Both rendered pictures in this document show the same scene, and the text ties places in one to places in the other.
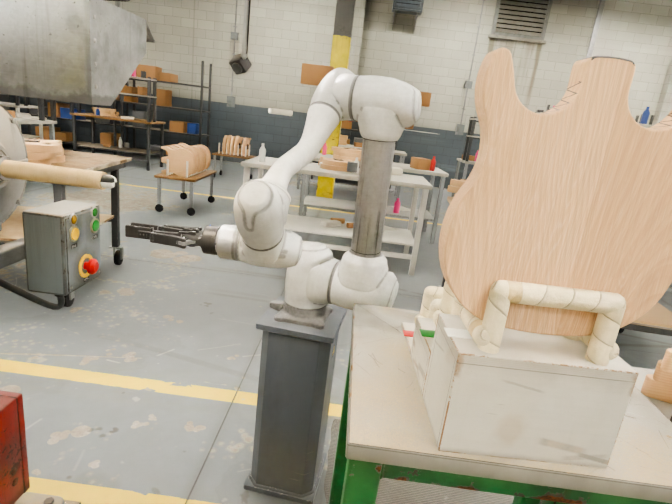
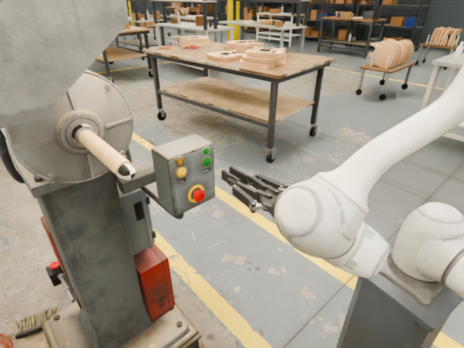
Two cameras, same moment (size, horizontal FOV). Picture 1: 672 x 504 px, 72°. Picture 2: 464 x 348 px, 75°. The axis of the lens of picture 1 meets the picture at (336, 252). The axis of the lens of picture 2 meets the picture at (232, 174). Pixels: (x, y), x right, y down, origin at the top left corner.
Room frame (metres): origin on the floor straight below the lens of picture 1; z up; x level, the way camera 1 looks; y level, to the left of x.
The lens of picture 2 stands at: (0.66, -0.01, 1.51)
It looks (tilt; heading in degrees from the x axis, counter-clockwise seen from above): 31 degrees down; 47
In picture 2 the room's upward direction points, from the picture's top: straight up
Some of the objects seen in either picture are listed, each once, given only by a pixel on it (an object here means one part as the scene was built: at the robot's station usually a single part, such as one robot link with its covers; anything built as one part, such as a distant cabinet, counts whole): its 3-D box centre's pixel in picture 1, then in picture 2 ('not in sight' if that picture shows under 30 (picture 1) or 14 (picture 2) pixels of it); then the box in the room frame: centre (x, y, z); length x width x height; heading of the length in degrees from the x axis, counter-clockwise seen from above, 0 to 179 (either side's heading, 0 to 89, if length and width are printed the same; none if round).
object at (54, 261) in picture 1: (32, 256); (167, 177); (1.08, 0.75, 0.99); 0.24 x 0.21 x 0.26; 89
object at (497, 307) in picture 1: (494, 320); not in sight; (0.65, -0.25, 1.15); 0.03 x 0.03 x 0.09
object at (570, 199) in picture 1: (568, 204); not in sight; (0.69, -0.33, 1.33); 0.35 x 0.04 x 0.40; 92
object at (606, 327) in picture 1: (604, 332); not in sight; (0.65, -0.41, 1.15); 0.03 x 0.03 x 0.09
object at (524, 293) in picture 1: (557, 297); not in sight; (0.65, -0.33, 1.20); 0.20 x 0.03 x 0.03; 92
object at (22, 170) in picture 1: (55, 174); (103, 152); (0.83, 0.52, 1.25); 0.18 x 0.03 x 0.03; 89
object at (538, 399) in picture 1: (518, 386); not in sight; (0.70, -0.33, 1.02); 0.27 x 0.15 x 0.17; 93
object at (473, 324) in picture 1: (475, 324); not in sight; (0.69, -0.23, 1.12); 0.11 x 0.03 x 0.03; 3
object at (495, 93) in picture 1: (504, 84); not in sight; (0.68, -0.20, 1.48); 0.07 x 0.04 x 0.09; 92
